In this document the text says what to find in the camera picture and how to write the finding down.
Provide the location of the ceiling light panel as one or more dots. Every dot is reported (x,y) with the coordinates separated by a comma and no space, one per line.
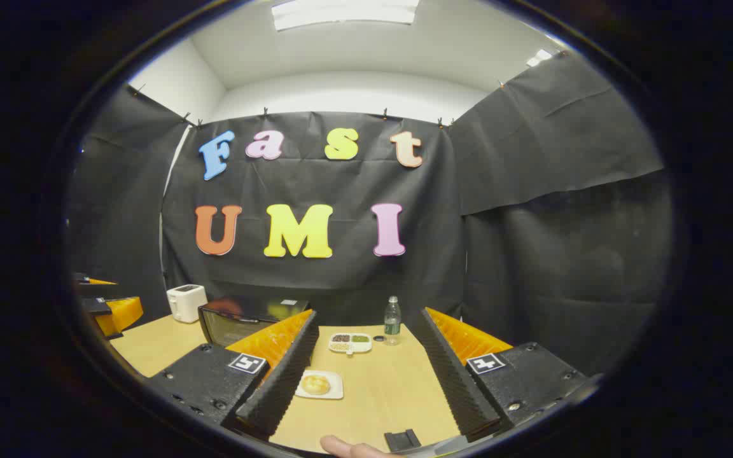
(344,11)
(538,58)

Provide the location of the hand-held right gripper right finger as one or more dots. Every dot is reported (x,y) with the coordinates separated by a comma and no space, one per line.
(452,375)

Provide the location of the black backdrop cloth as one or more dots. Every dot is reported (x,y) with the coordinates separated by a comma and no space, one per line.
(532,267)

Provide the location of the white square plate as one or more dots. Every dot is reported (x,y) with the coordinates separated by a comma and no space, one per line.
(336,389)

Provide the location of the clear plastic water bottle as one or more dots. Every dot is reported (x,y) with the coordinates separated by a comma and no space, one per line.
(392,321)

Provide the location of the black electric oven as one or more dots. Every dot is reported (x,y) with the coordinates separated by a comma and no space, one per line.
(239,318)

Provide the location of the round bread bun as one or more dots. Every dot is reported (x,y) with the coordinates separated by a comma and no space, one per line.
(315,384)

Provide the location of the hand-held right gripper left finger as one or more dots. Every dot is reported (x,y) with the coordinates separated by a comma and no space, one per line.
(284,375)

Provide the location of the white divided snack dish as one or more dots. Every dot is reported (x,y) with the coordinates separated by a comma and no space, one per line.
(350,343)

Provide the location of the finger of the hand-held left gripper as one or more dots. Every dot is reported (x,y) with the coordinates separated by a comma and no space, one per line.
(90,287)
(121,313)

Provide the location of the white toaster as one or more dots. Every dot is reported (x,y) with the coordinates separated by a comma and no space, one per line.
(186,302)

